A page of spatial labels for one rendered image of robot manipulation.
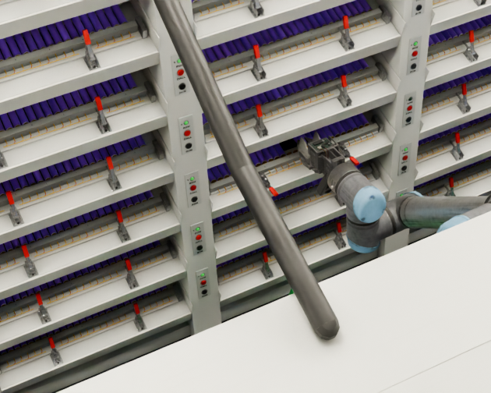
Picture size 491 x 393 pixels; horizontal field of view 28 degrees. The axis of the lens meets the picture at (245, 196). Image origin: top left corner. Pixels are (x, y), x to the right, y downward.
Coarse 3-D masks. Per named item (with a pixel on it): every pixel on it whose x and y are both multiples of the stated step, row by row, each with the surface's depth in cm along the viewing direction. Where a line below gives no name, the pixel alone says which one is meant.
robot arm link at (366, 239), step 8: (384, 216) 268; (352, 224) 264; (360, 224) 263; (368, 224) 263; (376, 224) 265; (384, 224) 267; (352, 232) 266; (360, 232) 265; (368, 232) 265; (376, 232) 267; (384, 232) 268; (392, 232) 270; (352, 240) 268; (360, 240) 267; (368, 240) 267; (376, 240) 268; (352, 248) 271; (360, 248) 269; (368, 248) 268; (376, 248) 271
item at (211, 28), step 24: (192, 0) 240; (216, 0) 240; (240, 0) 244; (264, 0) 244; (288, 0) 245; (312, 0) 246; (336, 0) 250; (216, 24) 239; (240, 24) 240; (264, 24) 244
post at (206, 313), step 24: (144, 0) 230; (192, 24) 233; (168, 48) 234; (168, 72) 238; (168, 96) 243; (192, 96) 246; (168, 120) 248; (168, 144) 255; (192, 168) 262; (192, 216) 273; (192, 264) 286; (192, 288) 292; (216, 288) 298; (192, 312) 299; (216, 312) 305
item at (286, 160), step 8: (368, 128) 293; (376, 128) 294; (344, 136) 291; (352, 136) 291; (360, 136) 293; (352, 144) 291; (296, 152) 286; (280, 160) 284; (288, 160) 284; (296, 160) 287; (256, 168) 282; (264, 168) 282; (272, 168) 284; (288, 168) 285; (216, 184) 278; (224, 184) 278; (232, 184) 280
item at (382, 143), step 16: (368, 112) 299; (384, 128) 295; (368, 144) 293; (384, 144) 294; (272, 176) 284; (288, 176) 284; (304, 176) 285; (320, 176) 290; (224, 192) 280; (240, 192) 280; (224, 208) 278; (240, 208) 282
